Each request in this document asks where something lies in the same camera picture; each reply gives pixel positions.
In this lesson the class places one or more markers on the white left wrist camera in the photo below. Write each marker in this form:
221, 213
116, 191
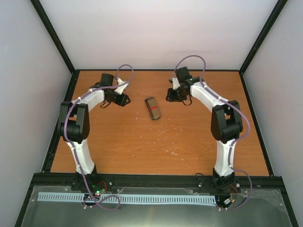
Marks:
121, 86

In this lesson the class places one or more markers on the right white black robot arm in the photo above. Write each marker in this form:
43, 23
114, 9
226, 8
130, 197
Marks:
226, 122

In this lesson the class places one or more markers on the black aluminium frame rail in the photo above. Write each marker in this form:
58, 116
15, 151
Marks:
203, 184

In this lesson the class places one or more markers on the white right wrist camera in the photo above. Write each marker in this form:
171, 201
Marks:
175, 83

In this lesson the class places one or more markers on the light blue slotted cable duct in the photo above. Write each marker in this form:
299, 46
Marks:
131, 198

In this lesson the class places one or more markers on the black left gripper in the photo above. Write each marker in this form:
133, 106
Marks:
121, 101

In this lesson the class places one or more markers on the brown plaid glasses case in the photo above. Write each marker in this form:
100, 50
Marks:
152, 108

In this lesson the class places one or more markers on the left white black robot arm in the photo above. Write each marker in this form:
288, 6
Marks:
74, 125

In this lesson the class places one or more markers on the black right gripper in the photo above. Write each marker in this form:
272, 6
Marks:
171, 97

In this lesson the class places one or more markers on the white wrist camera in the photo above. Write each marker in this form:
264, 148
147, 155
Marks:
121, 86
175, 83

